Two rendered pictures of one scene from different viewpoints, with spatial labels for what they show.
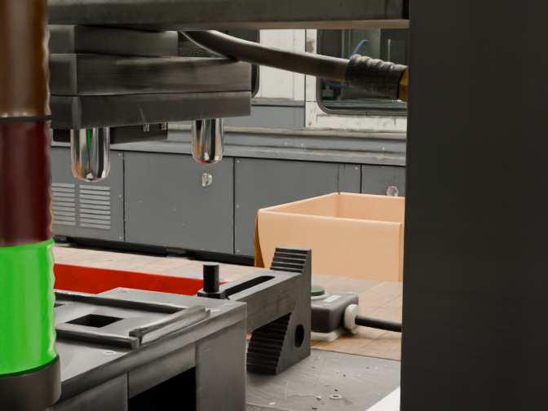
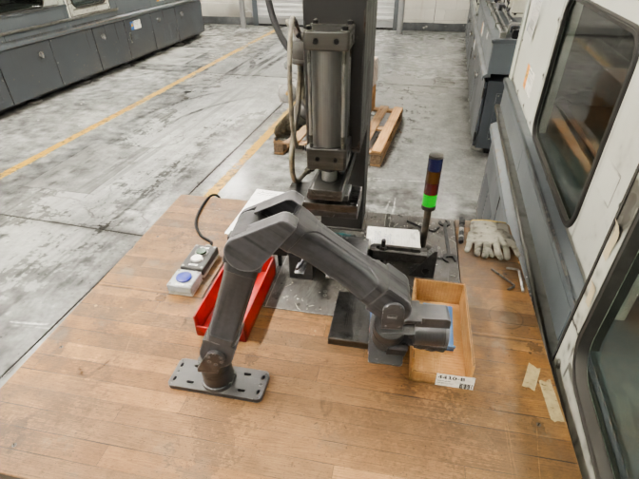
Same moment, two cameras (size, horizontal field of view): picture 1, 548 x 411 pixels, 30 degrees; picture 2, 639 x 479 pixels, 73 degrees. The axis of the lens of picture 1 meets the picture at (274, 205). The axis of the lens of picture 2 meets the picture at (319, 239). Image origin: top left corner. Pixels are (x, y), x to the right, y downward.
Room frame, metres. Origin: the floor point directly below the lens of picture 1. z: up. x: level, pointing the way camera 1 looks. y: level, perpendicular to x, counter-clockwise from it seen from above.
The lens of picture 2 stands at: (0.84, 1.00, 1.66)
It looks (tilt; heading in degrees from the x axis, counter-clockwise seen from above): 35 degrees down; 255
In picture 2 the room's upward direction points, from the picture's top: 1 degrees counter-clockwise
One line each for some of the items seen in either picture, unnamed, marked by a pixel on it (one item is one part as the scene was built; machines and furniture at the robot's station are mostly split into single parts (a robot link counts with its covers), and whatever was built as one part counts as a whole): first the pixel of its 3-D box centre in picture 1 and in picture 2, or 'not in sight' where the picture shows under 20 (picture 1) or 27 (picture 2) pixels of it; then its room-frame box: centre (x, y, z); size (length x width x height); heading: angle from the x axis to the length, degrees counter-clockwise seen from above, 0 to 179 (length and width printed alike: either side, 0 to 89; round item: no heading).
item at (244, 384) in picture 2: not in sight; (217, 369); (0.90, 0.39, 0.94); 0.20 x 0.07 x 0.08; 154
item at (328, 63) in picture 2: not in sight; (326, 100); (0.58, 0.10, 1.37); 0.11 x 0.09 x 0.30; 154
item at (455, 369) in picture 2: not in sight; (440, 330); (0.41, 0.41, 0.93); 0.25 x 0.13 x 0.08; 64
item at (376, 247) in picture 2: not in sight; (397, 257); (0.40, 0.16, 0.95); 0.15 x 0.03 x 0.10; 154
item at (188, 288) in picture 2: not in sight; (185, 286); (0.96, 0.07, 0.90); 0.07 x 0.07 x 0.06; 64
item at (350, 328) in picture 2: not in sight; (369, 320); (0.54, 0.32, 0.91); 0.17 x 0.16 x 0.02; 154
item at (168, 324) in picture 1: (169, 341); not in sight; (0.57, 0.06, 0.98); 0.07 x 0.01 x 0.03; 154
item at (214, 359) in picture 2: not in sight; (217, 346); (0.89, 0.39, 1.00); 0.09 x 0.06 x 0.06; 69
